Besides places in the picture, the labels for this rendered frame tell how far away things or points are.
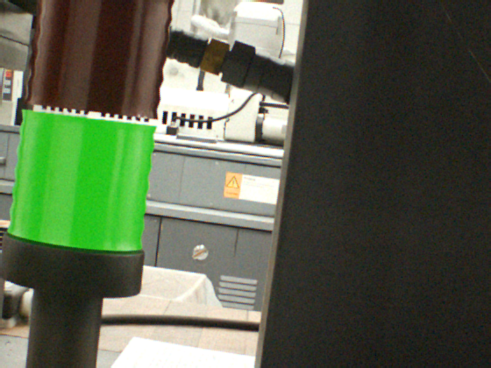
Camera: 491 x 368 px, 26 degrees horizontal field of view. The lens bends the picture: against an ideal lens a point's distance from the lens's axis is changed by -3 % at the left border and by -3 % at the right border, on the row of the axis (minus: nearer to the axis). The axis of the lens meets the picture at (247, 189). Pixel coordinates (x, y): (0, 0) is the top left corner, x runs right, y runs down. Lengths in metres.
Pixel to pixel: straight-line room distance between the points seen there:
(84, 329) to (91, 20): 0.08
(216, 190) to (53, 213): 4.73
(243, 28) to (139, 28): 5.00
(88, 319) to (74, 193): 0.04
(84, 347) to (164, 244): 4.76
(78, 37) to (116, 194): 0.04
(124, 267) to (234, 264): 4.74
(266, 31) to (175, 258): 1.16
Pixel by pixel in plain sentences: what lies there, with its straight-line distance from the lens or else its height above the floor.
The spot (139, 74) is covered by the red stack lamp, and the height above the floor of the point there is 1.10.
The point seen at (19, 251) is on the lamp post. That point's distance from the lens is 0.29.
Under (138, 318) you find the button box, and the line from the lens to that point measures 0.99.
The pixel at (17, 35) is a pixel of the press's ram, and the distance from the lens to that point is 0.63.
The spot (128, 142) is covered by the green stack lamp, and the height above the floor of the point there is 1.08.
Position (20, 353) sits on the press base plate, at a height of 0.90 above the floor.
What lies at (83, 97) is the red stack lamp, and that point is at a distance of 0.28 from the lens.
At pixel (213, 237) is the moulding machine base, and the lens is 5.03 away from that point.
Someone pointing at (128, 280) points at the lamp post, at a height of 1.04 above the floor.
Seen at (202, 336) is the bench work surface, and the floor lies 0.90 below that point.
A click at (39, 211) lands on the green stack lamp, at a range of 0.29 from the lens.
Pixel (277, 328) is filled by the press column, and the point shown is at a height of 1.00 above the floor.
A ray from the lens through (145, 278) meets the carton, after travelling 3.31.
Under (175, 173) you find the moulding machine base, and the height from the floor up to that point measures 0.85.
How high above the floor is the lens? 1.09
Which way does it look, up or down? 3 degrees down
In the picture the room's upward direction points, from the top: 8 degrees clockwise
